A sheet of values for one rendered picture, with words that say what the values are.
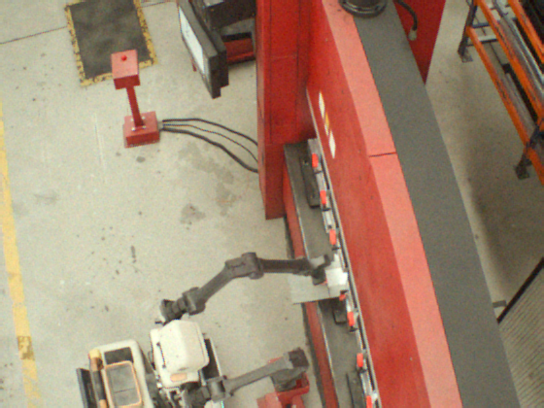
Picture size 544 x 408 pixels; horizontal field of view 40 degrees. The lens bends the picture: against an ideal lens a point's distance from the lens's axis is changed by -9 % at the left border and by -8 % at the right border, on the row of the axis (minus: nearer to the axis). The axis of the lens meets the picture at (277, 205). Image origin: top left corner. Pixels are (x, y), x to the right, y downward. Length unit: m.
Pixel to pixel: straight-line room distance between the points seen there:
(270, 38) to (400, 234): 1.36
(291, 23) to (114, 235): 2.19
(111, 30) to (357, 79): 3.52
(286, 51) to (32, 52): 2.91
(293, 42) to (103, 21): 2.79
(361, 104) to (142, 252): 2.60
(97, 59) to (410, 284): 3.92
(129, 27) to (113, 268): 1.97
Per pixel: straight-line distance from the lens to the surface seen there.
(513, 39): 5.19
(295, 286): 3.86
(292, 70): 3.81
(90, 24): 6.19
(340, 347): 3.90
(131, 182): 5.32
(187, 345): 3.38
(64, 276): 5.12
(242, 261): 3.31
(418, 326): 2.45
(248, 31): 4.39
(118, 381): 3.87
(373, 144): 2.70
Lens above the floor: 4.58
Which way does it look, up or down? 63 degrees down
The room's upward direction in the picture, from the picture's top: 1 degrees clockwise
